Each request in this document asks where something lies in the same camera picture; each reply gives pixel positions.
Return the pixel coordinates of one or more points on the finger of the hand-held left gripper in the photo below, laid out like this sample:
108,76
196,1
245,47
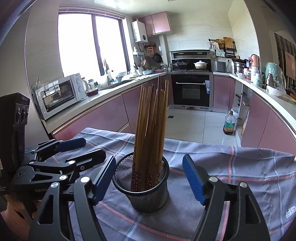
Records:
92,160
71,143

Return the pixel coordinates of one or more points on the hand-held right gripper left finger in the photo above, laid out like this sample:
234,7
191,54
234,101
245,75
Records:
104,178

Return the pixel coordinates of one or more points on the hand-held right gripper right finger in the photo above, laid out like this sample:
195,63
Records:
194,178

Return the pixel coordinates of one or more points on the black mesh utensil holder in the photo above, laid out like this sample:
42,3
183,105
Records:
148,199

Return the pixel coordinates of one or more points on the bundle of wooden chopsticks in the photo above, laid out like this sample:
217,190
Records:
150,129

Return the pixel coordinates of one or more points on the grey checked tablecloth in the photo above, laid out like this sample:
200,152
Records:
231,162

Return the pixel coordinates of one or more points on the pink base cabinets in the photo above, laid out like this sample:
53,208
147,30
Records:
104,113
261,122

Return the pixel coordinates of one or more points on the white microwave oven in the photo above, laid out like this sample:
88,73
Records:
57,97

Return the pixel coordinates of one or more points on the white kitchen countertop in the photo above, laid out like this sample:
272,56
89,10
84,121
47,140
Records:
104,92

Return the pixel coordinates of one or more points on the oil bottle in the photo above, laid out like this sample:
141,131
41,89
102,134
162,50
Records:
229,125

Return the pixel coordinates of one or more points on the grey refrigerator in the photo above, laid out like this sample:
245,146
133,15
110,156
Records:
13,58

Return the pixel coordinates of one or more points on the sink faucet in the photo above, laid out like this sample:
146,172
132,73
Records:
109,77

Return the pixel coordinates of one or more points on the black built-in oven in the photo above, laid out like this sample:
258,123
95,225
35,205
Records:
192,92

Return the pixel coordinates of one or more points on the kitchen window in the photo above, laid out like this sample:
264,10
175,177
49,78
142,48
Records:
78,46

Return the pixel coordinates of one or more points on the white casserole pot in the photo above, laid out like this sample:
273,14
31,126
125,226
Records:
200,64

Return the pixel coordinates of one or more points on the black wok with lid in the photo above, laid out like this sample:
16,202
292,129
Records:
180,65

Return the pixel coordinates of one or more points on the silver countertop appliance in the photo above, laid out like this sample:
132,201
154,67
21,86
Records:
219,66

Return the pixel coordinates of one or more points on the white bowl with plastic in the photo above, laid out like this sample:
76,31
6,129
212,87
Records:
275,92

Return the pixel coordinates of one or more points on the black hanging frying pan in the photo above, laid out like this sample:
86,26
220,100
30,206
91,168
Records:
157,58

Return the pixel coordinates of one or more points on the black stove hood unit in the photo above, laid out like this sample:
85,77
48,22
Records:
189,55

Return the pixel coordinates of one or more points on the green tissue box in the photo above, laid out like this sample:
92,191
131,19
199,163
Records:
220,53

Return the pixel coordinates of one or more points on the pink thermos jug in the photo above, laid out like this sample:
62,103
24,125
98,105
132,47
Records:
255,61

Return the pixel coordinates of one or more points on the teal appliance under plastic cover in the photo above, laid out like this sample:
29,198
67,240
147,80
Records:
275,74

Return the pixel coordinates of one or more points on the wooden cutting boards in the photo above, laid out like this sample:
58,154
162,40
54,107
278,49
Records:
228,42

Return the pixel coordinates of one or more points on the white wall water heater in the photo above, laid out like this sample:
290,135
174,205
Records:
140,31

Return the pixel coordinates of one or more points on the black wall rack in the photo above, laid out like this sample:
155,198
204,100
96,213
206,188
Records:
231,52

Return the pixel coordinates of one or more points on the pink wall cabinets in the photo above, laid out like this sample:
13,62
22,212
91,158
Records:
159,23

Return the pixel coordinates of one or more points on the framed wall picture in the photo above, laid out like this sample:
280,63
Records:
291,63

